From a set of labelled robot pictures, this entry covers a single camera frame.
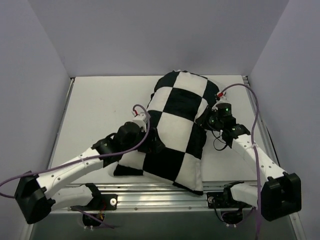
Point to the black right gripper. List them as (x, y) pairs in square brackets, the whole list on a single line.
[(207, 121)]

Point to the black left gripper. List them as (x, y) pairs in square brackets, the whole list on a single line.
[(155, 141)]

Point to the black white checkered pillowcase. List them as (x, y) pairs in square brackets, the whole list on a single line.
[(179, 98)]

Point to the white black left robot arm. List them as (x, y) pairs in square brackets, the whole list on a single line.
[(38, 194)]

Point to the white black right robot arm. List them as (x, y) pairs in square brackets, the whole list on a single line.
[(277, 193)]

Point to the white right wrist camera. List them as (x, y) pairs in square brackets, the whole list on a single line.
[(220, 98)]

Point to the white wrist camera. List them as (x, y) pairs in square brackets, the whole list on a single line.
[(220, 98), (141, 120)]

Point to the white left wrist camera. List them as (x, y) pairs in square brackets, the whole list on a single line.
[(141, 120)]

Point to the aluminium front rail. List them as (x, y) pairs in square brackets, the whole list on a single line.
[(148, 197)]

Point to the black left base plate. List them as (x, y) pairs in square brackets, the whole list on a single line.
[(107, 202)]

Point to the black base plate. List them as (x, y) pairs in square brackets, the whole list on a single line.
[(107, 202), (215, 200)]

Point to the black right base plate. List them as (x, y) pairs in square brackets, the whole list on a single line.
[(215, 200)]

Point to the aluminium left side rail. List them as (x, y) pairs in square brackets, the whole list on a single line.
[(67, 99)]

